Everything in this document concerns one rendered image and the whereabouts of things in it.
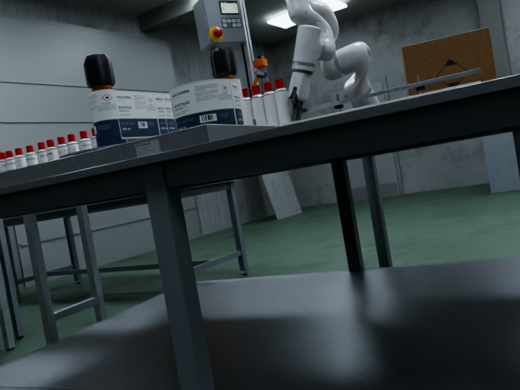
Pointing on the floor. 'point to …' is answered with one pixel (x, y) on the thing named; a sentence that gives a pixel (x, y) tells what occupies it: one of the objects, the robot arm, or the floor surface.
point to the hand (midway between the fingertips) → (296, 114)
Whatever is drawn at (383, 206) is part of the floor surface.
